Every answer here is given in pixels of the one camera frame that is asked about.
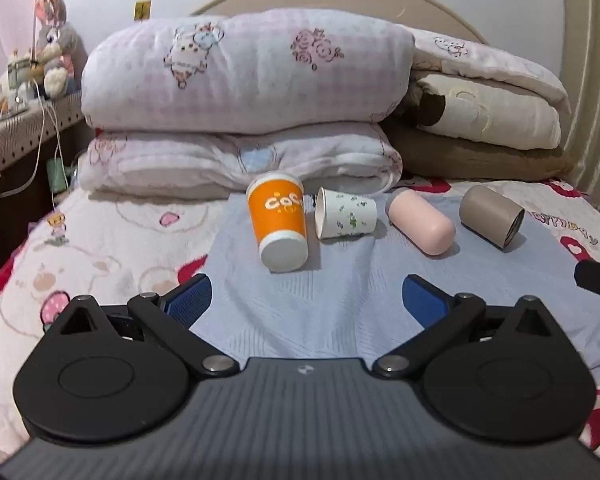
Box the light blue cloth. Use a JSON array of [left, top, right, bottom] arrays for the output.
[[190, 186, 600, 398]]

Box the taupe plastic cup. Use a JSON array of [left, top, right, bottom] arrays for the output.
[[459, 184, 526, 251]]

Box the grey plush bunny toy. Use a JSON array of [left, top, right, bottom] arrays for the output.
[[30, 0, 81, 100]]

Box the brown pillow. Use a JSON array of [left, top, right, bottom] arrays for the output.
[[384, 119, 576, 182]]

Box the white floral paper cup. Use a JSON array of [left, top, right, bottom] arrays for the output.
[[314, 187, 378, 241]]

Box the pink floral folded quilt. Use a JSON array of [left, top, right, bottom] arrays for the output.
[[405, 25, 572, 113]]

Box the white clutter on bedside table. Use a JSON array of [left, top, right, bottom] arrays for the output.
[[0, 49, 43, 122]]

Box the small green pouch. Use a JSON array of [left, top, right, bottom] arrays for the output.
[[47, 158, 70, 192]]

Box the cream folded blanket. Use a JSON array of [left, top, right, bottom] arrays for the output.
[[411, 74, 562, 150]]

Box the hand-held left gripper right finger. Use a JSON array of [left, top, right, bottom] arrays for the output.
[[372, 274, 561, 380]]

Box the pink white folded blanket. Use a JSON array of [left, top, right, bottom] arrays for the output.
[[77, 122, 403, 200]]

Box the white cable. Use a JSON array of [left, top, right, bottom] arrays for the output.
[[0, 0, 67, 213]]

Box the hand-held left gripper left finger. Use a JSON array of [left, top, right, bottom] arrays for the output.
[[47, 274, 240, 378]]

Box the bedside table with patterned cloth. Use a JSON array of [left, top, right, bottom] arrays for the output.
[[0, 91, 97, 273]]

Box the pink checked folded quilt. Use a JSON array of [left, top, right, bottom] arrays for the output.
[[81, 9, 417, 136]]

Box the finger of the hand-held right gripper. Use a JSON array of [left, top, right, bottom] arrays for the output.
[[574, 259, 600, 327]]

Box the pink plastic cup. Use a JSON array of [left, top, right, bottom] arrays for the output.
[[386, 192, 456, 257]]

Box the orange paper cup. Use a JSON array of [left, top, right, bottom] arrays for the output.
[[246, 172, 310, 274]]

